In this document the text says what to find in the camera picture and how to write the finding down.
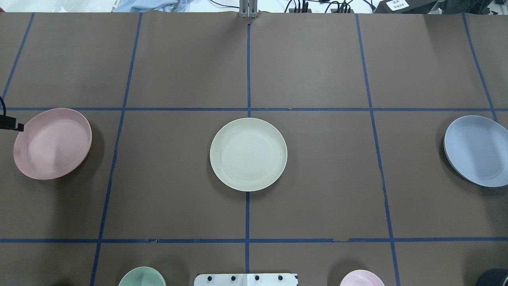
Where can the pink plate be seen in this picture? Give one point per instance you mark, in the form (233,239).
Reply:
(53,144)

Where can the blue plate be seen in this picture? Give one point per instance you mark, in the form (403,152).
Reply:
(477,148)

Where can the light blue cloth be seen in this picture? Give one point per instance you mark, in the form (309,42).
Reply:
(139,6)

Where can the green bowl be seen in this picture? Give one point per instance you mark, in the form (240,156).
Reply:
(142,276)

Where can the cream plate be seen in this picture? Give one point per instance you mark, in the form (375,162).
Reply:
(248,154)

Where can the pink bowl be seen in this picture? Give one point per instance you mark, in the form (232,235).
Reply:
(361,278)

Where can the dark blue pot with lid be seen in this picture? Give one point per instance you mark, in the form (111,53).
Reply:
(493,277)

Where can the aluminium frame post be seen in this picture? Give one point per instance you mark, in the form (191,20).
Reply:
(248,9)

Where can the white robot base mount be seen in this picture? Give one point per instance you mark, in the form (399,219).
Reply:
(247,279)

